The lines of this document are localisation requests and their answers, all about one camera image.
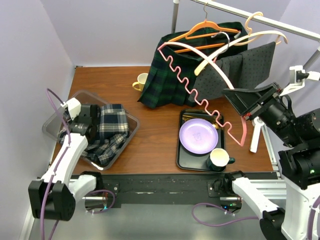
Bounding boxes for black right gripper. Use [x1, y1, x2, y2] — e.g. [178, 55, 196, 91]
[222, 78, 303, 144]

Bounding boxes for navy white plaid skirt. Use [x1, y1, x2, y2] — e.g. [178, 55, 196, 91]
[57, 103, 131, 166]

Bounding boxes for grey dotted skirt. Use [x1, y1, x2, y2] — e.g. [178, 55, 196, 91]
[189, 42, 276, 102]

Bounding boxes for pink wavy hanger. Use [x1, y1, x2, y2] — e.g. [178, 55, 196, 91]
[157, 31, 248, 147]

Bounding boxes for cream plastic hanger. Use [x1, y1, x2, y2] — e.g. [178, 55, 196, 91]
[208, 11, 288, 60]

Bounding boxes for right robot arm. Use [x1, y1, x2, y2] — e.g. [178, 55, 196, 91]
[221, 83, 320, 240]

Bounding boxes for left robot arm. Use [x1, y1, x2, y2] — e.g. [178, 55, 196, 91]
[28, 104, 104, 221]

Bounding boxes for green plaid pleated skirt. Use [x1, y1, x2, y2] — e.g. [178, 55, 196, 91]
[138, 21, 248, 109]

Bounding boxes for orange plastic hanger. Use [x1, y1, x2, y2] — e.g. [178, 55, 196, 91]
[168, 0, 241, 42]

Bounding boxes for white clothes rack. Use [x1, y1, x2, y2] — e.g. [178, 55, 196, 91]
[170, 0, 320, 154]

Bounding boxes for clear plastic storage bin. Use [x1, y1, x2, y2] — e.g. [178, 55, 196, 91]
[41, 89, 141, 172]

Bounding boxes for lavender round plate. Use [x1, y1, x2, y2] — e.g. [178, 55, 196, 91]
[179, 118, 219, 155]

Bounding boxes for gold cutlery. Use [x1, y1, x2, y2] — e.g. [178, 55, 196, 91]
[182, 112, 221, 130]

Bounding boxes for green mug cream inside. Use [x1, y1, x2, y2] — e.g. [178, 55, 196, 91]
[206, 148, 236, 172]

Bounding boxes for yellow mug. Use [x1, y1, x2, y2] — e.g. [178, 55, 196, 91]
[132, 73, 148, 92]

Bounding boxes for black rectangular tray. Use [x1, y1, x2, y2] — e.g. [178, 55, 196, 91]
[176, 109, 225, 173]

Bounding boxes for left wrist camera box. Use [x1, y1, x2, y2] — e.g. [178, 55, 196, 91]
[60, 97, 81, 121]

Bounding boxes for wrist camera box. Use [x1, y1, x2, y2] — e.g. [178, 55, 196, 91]
[60, 97, 81, 121]
[280, 65, 320, 97]

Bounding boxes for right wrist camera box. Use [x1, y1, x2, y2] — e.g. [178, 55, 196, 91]
[280, 65, 320, 97]

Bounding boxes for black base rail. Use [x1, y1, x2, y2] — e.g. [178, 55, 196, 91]
[102, 173, 241, 208]

